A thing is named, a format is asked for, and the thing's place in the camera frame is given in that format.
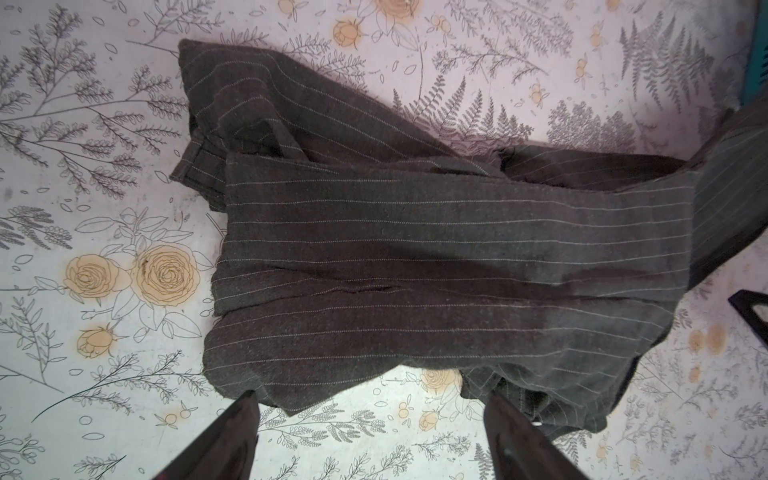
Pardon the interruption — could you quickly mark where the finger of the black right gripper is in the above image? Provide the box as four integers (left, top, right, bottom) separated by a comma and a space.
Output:
728, 290, 768, 347

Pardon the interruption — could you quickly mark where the teal plastic basket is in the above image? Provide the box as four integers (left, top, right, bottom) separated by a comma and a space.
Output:
740, 0, 767, 105

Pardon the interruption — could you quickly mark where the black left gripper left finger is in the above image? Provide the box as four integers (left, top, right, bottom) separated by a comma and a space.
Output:
154, 390, 260, 480

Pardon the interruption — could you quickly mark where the dark grey pinstriped shirt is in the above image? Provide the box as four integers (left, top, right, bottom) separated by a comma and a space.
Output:
173, 40, 767, 438

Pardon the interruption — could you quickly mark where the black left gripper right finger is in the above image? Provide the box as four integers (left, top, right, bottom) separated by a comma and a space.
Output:
483, 393, 587, 480

